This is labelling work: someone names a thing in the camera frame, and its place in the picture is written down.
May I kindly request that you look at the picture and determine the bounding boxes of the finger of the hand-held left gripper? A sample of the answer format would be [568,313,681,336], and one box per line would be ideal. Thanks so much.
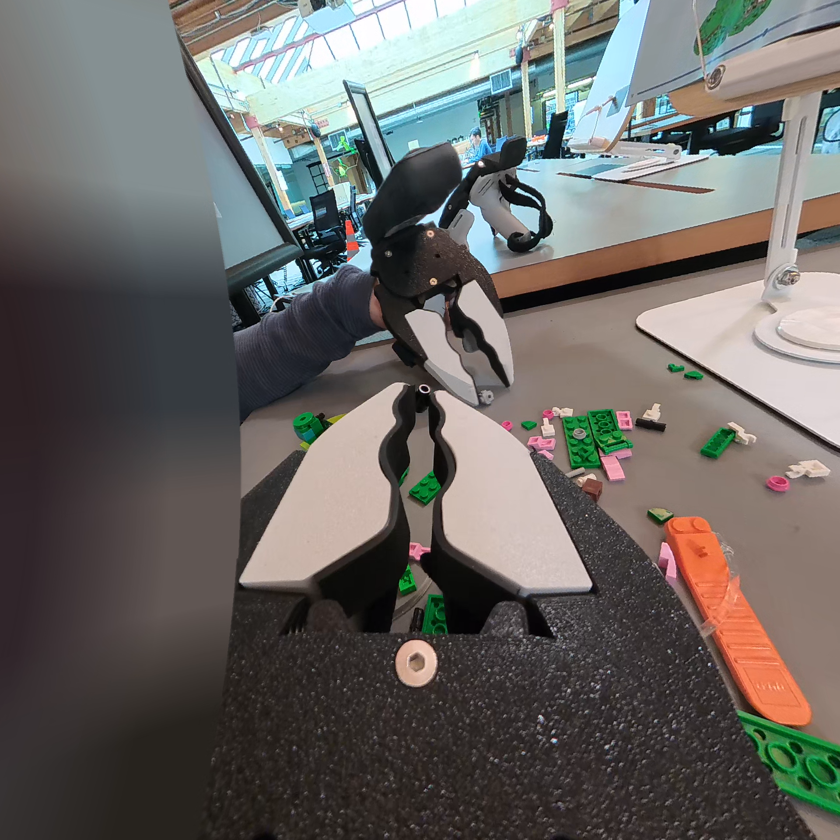
[456,279,515,388]
[403,307,484,407]

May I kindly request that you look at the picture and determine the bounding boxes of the person's left forearm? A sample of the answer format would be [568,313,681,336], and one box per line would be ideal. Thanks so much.
[233,265,385,422]

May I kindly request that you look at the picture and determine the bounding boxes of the white book stand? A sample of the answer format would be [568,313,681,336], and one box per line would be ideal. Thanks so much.
[635,39,840,450]
[566,0,711,183]

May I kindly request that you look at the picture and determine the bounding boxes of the green potted plant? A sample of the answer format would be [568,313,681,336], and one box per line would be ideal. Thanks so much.
[330,133,361,181]

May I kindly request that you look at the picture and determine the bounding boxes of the black monitor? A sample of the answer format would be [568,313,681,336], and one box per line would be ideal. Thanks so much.
[341,80,396,189]

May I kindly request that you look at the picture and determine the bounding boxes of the green lego build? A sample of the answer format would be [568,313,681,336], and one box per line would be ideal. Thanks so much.
[292,411,347,454]

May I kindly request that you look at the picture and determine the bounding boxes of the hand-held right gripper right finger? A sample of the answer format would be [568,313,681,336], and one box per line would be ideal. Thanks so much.
[420,391,594,634]

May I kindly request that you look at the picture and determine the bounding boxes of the green plate with grey stud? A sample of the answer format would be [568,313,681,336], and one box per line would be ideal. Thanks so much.
[562,415,602,471]

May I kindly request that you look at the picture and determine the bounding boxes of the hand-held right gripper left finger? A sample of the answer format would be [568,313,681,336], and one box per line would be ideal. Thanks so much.
[239,383,417,634]

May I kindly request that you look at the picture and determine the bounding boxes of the green lego plate with holes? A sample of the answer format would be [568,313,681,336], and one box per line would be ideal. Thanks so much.
[736,710,840,819]

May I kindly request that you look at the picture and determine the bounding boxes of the black office chair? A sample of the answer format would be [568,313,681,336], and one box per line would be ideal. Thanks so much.
[540,109,570,160]
[307,189,350,265]

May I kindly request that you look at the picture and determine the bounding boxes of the open lego instruction book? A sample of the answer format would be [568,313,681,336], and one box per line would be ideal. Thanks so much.
[625,0,840,107]

